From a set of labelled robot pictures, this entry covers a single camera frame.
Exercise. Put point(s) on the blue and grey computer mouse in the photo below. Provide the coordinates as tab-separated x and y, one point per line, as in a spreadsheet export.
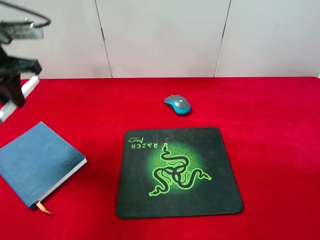
178	103

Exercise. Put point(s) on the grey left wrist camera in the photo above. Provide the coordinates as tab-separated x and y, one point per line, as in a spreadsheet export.
19	30

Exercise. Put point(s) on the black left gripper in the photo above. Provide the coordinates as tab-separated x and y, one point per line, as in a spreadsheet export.
10	86

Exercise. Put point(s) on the white pen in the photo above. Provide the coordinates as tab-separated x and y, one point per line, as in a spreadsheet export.
8	108

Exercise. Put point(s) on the red tablecloth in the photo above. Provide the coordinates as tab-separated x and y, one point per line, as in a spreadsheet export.
270	127

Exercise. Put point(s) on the black green Razer mouse pad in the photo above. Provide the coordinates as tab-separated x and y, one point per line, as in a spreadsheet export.
176	172

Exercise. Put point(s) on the blue notebook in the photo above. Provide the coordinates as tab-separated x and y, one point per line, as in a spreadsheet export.
37	162

